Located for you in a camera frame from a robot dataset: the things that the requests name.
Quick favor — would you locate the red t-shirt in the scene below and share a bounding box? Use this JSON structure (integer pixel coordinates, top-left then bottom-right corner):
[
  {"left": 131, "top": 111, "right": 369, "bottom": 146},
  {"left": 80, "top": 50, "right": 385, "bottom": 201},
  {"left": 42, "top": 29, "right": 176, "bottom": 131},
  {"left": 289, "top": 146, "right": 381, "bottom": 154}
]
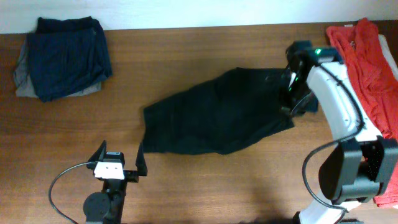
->
[{"left": 325, "top": 17, "right": 398, "bottom": 209}]

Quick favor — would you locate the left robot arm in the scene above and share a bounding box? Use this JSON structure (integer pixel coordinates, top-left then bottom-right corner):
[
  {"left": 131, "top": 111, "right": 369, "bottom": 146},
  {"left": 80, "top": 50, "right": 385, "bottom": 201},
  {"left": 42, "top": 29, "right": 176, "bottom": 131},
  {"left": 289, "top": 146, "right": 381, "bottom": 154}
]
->
[{"left": 83, "top": 141, "right": 147, "bottom": 224}]

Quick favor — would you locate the folded navy blue garment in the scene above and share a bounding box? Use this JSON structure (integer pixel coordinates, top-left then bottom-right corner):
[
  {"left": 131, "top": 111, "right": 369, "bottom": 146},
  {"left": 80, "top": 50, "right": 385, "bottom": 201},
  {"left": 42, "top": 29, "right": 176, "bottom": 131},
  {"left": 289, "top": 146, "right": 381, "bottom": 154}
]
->
[{"left": 27, "top": 17, "right": 113, "bottom": 102}]

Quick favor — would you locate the black t-shirt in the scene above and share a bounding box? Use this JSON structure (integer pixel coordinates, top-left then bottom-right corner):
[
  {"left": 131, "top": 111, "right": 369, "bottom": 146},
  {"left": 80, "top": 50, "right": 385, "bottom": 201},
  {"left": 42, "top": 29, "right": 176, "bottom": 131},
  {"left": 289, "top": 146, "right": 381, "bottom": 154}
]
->
[{"left": 142, "top": 67, "right": 294, "bottom": 155}]

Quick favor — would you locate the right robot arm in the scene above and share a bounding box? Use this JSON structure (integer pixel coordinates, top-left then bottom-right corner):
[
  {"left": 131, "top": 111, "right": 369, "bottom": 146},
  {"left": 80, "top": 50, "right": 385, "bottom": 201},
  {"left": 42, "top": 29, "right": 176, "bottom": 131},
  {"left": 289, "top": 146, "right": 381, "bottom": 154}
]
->
[{"left": 281, "top": 40, "right": 397, "bottom": 224}]

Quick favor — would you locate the white garment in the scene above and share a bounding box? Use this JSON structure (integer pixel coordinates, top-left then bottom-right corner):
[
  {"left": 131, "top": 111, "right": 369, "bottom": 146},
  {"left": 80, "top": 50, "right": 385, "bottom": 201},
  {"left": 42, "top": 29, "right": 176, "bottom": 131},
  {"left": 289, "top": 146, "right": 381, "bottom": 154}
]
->
[{"left": 343, "top": 24, "right": 398, "bottom": 78}]

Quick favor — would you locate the folded grey garment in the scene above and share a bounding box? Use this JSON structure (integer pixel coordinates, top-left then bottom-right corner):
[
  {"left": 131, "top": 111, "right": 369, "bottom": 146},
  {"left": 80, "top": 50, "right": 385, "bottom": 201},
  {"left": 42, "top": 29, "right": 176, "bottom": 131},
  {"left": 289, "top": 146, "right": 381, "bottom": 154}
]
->
[{"left": 13, "top": 41, "right": 101, "bottom": 98}]

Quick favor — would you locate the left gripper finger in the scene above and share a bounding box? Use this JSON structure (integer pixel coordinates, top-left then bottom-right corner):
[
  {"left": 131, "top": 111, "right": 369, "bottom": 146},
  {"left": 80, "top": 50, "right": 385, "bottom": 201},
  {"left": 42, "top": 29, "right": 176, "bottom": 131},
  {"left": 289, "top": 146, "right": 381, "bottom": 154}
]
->
[
  {"left": 88, "top": 140, "right": 106, "bottom": 162},
  {"left": 136, "top": 142, "right": 148, "bottom": 177}
]

